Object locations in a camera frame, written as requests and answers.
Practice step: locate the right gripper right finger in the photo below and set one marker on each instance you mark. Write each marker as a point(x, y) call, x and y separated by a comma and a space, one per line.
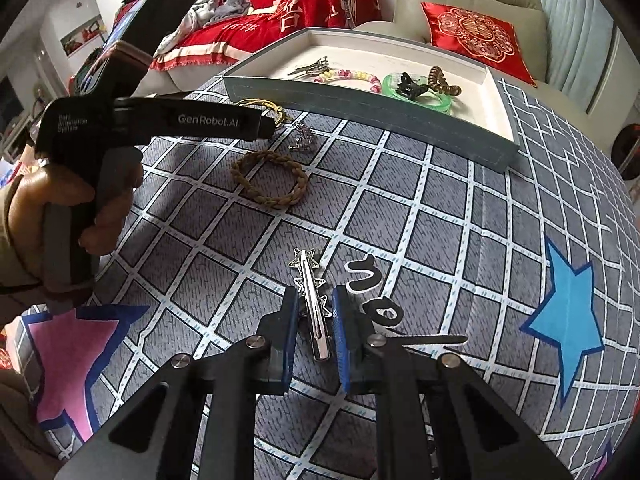
point(349, 339)

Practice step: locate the grey checked tablecloth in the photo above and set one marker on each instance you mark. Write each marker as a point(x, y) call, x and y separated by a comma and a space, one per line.
point(538, 267)

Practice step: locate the light blue curtain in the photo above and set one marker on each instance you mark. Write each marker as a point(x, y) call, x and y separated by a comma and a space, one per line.
point(580, 39)

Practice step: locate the left hand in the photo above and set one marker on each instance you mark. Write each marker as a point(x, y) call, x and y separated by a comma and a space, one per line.
point(52, 235)

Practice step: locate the silver star hair clip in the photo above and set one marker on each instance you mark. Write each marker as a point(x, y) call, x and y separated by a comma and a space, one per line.
point(308, 286)

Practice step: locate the silver hair clip in tray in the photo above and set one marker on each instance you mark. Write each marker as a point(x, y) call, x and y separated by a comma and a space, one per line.
point(312, 70)

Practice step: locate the green bangle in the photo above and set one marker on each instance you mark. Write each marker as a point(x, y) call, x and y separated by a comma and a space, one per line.
point(429, 99)

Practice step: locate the light blue clothes pile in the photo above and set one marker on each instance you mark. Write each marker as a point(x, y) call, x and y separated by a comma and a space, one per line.
point(200, 14)

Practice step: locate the grey garment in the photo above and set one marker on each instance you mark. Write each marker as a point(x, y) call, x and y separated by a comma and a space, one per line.
point(220, 11)

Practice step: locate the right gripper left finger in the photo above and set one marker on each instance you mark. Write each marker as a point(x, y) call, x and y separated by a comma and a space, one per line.
point(283, 341)

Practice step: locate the red embroidered cushion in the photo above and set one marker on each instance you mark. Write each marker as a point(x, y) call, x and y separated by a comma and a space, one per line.
point(485, 39)

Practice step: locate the silver pink charm jewelry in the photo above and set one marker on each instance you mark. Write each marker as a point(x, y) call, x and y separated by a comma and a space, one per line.
point(304, 139)

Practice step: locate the green armchair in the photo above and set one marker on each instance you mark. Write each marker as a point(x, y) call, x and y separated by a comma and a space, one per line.
point(530, 24)

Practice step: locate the grey jewelry tray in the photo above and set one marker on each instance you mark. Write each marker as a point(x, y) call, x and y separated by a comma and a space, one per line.
point(477, 127)

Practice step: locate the black claw hair clip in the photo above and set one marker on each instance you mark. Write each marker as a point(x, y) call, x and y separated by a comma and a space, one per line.
point(410, 89)

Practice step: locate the red sofa blanket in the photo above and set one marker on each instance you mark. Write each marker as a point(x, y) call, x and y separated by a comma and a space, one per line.
point(267, 21)

